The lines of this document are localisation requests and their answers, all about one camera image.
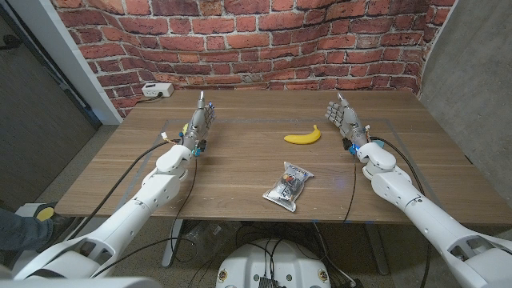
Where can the white door frame post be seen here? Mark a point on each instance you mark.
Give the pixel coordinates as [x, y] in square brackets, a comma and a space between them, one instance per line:
[64, 52]

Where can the white table leg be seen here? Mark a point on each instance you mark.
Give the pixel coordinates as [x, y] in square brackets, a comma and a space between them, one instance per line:
[172, 244]

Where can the white power strip box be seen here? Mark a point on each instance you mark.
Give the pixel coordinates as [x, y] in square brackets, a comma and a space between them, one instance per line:
[157, 89]

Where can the clear plastic snack package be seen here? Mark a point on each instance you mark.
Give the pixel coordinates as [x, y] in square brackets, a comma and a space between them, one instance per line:
[288, 186]

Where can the yellow tag on left wrist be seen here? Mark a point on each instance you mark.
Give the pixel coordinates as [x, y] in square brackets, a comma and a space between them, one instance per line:
[185, 128]

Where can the yellow toy banana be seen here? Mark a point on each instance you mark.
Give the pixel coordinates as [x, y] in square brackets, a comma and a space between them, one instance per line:
[302, 138]

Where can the person leg in jeans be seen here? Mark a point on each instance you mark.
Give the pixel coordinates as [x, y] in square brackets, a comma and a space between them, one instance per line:
[22, 232]

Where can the printed brick wall backdrop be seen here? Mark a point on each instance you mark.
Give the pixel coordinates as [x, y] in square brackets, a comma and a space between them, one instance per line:
[256, 44]

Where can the blue sticky note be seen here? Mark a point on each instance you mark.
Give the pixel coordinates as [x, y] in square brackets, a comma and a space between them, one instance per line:
[380, 144]

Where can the yellow and white floor machine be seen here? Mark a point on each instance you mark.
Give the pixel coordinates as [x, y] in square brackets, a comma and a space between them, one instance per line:
[45, 212]

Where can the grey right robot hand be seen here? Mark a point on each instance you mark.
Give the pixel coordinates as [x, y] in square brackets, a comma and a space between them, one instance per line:
[350, 120]

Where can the clear plastic bag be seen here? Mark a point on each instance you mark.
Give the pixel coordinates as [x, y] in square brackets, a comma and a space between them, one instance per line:
[208, 242]

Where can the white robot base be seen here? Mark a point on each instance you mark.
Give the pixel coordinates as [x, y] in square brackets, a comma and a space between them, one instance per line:
[276, 264]

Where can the grey table leg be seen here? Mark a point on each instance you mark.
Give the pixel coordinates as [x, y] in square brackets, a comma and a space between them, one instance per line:
[377, 248]

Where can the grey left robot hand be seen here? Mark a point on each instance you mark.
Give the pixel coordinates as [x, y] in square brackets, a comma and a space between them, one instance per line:
[198, 124]

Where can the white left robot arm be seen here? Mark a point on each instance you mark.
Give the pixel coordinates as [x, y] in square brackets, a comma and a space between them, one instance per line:
[156, 192]

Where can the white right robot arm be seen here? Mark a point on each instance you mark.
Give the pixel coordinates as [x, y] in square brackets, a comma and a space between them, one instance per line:
[400, 188]

